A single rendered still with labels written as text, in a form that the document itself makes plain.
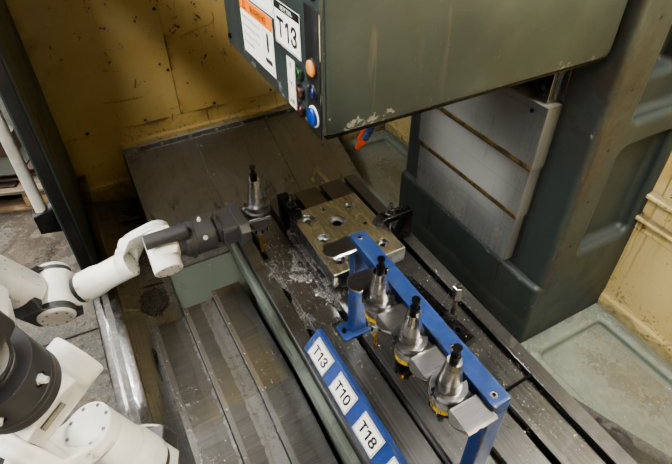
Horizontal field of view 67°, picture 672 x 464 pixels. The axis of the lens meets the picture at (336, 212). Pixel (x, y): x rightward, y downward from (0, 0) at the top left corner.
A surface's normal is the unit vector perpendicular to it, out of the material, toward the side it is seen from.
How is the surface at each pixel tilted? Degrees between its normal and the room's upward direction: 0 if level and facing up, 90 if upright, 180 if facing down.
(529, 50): 90
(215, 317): 7
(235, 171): 24
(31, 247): 0
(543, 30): 90
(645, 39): 90
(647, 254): 90
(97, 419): 18
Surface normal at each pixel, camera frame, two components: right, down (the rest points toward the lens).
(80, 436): -0.29, -0.66
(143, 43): 0.47, 0.56
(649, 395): 0.00, -0.77
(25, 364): 0.03, -0.56
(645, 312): -0.88, 0.31
